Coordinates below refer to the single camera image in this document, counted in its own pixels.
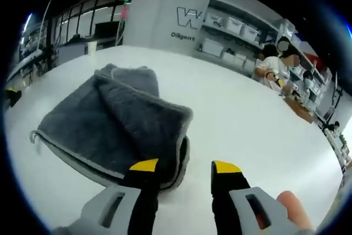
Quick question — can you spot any grey towel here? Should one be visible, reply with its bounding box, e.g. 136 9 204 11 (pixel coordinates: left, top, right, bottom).
29 63 195 190

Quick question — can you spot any brown wooden board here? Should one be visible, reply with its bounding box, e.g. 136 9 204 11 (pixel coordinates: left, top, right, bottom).
283 97 314 123

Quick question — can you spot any grey side desk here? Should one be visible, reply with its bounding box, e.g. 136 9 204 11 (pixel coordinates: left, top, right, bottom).
7 49 46 81

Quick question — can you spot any row of white storage bins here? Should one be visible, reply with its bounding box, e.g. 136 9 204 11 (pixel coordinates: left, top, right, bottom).
205 13 261 62

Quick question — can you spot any person's right hand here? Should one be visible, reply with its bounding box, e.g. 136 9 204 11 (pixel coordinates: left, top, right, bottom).
276 190 314 231

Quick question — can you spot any black screen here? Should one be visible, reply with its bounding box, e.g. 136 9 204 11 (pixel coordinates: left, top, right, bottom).
95 21 121 38

